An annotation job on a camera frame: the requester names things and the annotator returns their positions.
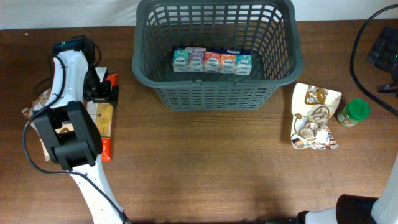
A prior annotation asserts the green lid jar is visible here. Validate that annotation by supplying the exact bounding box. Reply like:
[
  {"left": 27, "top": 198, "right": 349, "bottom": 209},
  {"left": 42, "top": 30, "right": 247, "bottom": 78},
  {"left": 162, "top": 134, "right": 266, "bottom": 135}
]
[{"left": 337, "top": 98, "right": 371, "bottom": 127}]

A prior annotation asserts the beige mushroom snack bag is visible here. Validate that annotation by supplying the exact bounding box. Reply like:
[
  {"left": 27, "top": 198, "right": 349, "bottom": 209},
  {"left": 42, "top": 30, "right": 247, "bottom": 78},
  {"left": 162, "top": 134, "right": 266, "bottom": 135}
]
[{"left": 290, "top": 83, "right": 341, "bottom": 150}]

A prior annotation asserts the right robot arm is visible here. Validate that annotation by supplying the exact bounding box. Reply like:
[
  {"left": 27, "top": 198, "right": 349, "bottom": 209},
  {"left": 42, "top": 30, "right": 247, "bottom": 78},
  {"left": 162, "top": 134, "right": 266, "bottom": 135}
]
[{"left": 292, "top": 83, "right": 397, "bottom": 223}]

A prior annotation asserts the multicolour tissue pack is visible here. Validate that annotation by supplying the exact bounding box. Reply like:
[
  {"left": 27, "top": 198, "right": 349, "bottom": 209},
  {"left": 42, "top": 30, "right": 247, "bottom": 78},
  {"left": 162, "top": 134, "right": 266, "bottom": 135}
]
[{"left": 172, "top": 47, "right": 252, "bottom": 75}]

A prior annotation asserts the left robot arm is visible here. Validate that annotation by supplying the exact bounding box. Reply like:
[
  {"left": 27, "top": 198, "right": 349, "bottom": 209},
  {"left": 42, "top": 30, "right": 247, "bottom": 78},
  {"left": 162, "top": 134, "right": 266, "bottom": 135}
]
[{"left": 27, "top": 35, "right": 130, "bottom": 223}]

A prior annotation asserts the grey plastic shopping basket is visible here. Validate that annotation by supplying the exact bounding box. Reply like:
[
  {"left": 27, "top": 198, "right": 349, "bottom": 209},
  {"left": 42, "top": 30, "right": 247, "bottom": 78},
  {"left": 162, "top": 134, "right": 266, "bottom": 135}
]
[{"left": 132, "top": 0, "right": 303, "bottom": 110}]

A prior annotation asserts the red brown pasta packet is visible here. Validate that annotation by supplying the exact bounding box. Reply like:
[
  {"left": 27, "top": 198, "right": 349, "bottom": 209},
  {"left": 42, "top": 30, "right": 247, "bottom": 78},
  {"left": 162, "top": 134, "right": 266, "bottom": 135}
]
[{"left": 83, "top": 73, "right": 119, "bottom": 161}]

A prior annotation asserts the beige rice bag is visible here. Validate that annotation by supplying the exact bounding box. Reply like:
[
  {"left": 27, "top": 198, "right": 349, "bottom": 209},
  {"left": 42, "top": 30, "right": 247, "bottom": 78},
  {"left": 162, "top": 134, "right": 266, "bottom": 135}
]
[{"left": 22, "top": 88, "right": 74, "bottom": 161}]

